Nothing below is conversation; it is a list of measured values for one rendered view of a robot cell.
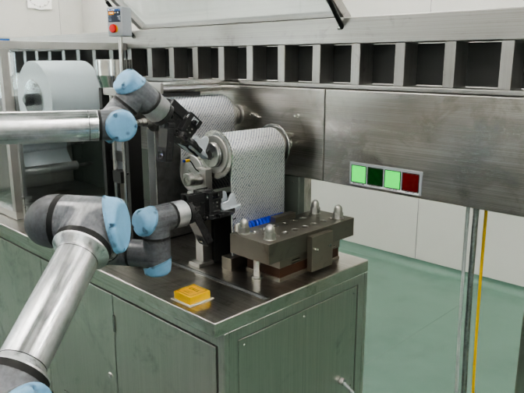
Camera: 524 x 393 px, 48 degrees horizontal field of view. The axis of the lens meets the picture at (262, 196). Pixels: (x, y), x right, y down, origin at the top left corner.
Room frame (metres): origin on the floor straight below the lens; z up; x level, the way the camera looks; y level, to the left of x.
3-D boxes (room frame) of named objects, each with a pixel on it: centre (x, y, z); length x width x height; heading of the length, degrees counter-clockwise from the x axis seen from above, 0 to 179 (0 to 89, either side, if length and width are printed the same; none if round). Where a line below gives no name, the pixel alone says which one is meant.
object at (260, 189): (1.79, 0.01, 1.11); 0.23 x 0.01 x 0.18; 136
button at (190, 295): (1.47, 0.19, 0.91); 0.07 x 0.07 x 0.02; 46
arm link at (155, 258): (1.52, 0.30, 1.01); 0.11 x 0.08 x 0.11; 79
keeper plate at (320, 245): (1.68, -0.18, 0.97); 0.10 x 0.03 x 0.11; 136
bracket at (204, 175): (1.74, 0.19, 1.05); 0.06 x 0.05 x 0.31; 136
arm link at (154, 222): (1.51, 0.29, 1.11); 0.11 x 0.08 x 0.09; 136
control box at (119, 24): (2.15, 0.51, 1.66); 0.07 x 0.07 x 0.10; 62
